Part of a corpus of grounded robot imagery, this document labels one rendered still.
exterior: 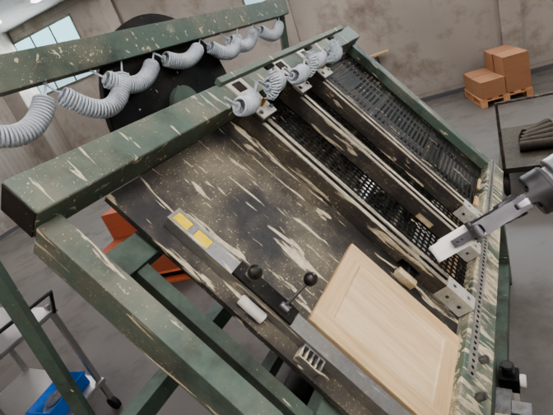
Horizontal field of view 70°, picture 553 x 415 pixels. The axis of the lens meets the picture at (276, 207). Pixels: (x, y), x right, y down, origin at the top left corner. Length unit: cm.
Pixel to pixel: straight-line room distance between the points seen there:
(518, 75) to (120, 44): 621
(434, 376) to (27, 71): 153
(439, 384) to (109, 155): 113
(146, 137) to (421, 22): 739
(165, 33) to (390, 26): 666
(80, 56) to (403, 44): 715
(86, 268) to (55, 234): 10
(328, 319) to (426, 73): 743
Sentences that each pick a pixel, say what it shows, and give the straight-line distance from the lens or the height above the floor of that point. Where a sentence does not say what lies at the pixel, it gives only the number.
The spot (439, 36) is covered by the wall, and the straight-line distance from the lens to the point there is 826.
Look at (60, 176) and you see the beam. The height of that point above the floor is 187.
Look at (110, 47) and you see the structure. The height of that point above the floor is 215.
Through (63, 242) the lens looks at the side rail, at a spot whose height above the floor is 175.
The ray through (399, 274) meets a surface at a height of 113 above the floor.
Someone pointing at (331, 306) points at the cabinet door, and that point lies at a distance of 118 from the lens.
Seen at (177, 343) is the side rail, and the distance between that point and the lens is 90.
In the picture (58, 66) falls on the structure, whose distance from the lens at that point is 152.
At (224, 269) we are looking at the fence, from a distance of 103.
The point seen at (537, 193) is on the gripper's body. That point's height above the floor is 163.
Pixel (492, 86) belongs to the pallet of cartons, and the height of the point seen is 30.
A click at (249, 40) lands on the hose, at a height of 202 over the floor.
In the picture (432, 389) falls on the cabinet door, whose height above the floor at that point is 94.
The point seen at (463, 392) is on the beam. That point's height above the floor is 90.
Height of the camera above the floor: 198
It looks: 22 degrees down
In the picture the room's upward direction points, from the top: 20 degrees counter-clockwise
